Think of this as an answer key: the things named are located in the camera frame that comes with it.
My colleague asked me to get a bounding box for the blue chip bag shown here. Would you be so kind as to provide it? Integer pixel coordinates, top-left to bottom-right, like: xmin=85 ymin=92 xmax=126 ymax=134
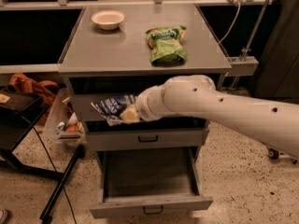
xmin=91 ymin=94 xmax=136 ymax=126

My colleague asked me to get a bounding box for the black cable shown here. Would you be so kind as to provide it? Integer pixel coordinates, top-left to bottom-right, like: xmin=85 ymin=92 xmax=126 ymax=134
xmin=21 ymin=115 xmax=78 ymax=224

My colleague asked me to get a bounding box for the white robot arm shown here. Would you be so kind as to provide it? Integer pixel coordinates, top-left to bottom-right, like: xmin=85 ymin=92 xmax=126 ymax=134
xmin=121 ymin=75 xmax=299 ymax=160

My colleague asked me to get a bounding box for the white cable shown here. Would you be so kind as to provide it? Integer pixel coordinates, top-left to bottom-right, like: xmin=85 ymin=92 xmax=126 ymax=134
xmin=217 ymin=1 xmax=242 ymax=46

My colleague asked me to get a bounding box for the middle grey drawer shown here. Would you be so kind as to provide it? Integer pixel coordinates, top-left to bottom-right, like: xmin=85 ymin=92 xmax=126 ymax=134
xmin=86 ymin=128 xmax=209 ymax=151

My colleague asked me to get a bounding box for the clear plastic bin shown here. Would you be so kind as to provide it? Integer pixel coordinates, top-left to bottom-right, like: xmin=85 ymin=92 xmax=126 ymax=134
xmin=43 ymin=88 xmax=86 ymax=147

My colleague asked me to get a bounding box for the orange jacket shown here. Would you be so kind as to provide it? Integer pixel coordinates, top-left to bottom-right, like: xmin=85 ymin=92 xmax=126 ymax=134
xmin=2 ymin=73 xmax=60 ymax=123

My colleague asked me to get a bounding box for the grey drawer cabinet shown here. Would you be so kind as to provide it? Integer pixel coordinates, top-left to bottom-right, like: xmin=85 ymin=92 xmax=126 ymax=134
xmin=57 ymin=3 xmax=233 ymax=220

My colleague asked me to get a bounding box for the green chip bag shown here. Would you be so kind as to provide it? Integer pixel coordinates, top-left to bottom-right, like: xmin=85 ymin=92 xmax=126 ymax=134
xmin=146 ymin=25 xmax=188 ymax=65

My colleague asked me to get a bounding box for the white bowl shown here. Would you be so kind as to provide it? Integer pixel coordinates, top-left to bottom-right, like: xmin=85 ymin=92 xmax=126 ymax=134
xmin=92 ymin=10 xmax=125 ymax=31

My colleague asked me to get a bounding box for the bottom grey drawer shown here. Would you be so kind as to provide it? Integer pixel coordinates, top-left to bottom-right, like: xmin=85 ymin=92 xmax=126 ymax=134
xmin=90 ymin=147 xmax=213 ymax=218

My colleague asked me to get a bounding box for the metal pole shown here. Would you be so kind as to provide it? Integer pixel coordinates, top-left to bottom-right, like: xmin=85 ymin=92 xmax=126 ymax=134
xmin=228 ymin=0 xmax=271 ymax=91

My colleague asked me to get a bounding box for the black wheeled tripod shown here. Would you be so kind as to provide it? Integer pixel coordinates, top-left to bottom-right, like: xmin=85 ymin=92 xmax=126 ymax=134
xmin=266 ymin=147 xmax=298 ymax=164

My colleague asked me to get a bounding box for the white shoe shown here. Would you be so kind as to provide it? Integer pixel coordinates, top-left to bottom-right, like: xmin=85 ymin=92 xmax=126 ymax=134
xmin=0 ymin=208 xmax=8 ymax=224

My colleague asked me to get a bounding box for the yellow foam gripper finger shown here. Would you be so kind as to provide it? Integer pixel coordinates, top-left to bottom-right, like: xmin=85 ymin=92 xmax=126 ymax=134
xmin=120 ymin=105 xmax=140 ymax=124

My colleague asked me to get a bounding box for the dark cabinet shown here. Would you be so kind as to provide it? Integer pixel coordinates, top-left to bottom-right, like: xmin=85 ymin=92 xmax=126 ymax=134
xmin=249 ymin=0 xmax=299 ymax=104

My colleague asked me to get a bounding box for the black stand with box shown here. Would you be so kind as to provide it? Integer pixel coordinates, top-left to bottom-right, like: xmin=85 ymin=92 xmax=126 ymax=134
xmin=0 ymin=89 xmax=85 ymax=224

